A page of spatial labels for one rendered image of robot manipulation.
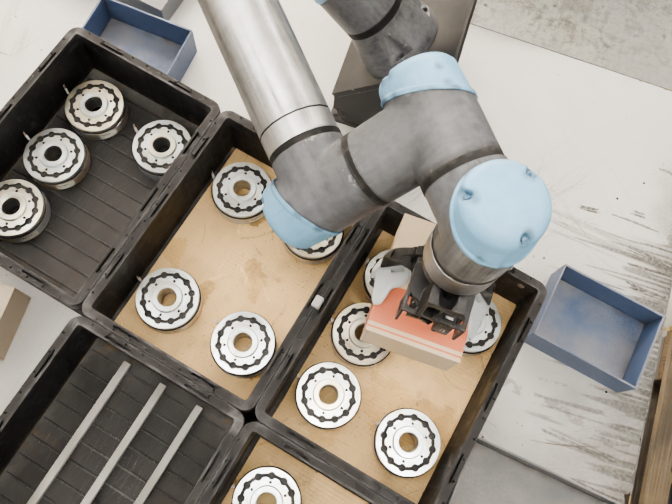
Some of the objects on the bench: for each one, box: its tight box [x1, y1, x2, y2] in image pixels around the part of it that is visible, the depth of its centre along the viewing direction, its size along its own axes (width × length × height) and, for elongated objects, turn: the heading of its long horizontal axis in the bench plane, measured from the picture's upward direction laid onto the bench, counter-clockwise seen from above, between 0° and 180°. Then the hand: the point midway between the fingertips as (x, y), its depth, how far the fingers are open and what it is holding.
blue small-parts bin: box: [524, 264, 665, 393], centre depth 121 cm, size 20×15×7 cm
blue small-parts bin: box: [82, 0, 197, 82], centre depth 133 cm, size 20×15×7 cm
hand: (428, 289), depth 84 cm, fingers closed on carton, 14 cm apart
